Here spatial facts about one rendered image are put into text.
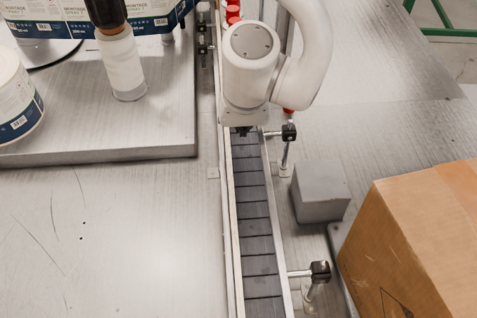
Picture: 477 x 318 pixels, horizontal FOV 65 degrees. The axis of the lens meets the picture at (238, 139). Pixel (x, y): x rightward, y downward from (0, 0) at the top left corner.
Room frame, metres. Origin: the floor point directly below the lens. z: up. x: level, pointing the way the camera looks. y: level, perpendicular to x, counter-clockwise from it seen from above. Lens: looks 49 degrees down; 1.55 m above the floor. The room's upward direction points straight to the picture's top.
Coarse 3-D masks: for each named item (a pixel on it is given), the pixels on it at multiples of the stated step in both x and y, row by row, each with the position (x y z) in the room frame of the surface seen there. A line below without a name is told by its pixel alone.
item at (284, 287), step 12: (264, 144) 0.49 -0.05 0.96; (264, 156) 0.46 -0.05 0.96; (264, 168) 0.43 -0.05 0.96; (264, 180) 0.41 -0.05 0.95; (276, 216) 0.32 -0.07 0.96; (276, 228) 0.30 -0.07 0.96; (276, 240) 0.28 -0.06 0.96; (276, 252) 0.26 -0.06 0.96; (288, 288) 0.20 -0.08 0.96; (288, 300) 0.18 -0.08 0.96; (288, 312) 0.17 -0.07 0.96
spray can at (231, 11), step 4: (228, 8) 0.80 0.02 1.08; (232, 8) 0.80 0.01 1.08; (236, 8) 0.80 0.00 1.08; (228, 12) 0.79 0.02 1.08; (232, 12) 0.79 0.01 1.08; (236, 12) 0.79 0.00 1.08; (228, 16) 0.79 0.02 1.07; (232, 16) 0.79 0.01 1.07; (236, 16) 0.79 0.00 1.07; (228, 20) 0.79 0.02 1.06; (224, 24) 0.80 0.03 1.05; (228, 24) 0.79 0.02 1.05; (224, 28) 0.79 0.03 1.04; (224, 32) 0.79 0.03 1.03
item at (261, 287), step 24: (240, 144) 0.56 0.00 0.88; (240, 168) 0.49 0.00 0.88; (240, 192) 0.43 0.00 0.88; (264, 192) 0.43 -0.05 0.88; (240, 216) 0.37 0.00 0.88; (264, 216) 0.37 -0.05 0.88; (240, 240) 0.32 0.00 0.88; (264, 240) 0.32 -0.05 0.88; (264, 264) 0.27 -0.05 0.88; (264, 288) 0.23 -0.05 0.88; (264, 312) 0.19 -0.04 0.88
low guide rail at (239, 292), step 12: (216, 12) 1.07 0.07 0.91; (216, 24) 1.01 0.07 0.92; (228, 132) 0.57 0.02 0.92; (228, 144) 0.53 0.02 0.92; (228, 156) 0.50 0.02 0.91; (228, 168) 0.46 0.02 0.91; (228, 180) 0.43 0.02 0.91; (240, 264) 0.26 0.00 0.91; (240, 276) 0.24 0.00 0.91; (240, 288) 0.22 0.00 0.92; (240, 300) 0.20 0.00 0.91; (240, 312) 0.18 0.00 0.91
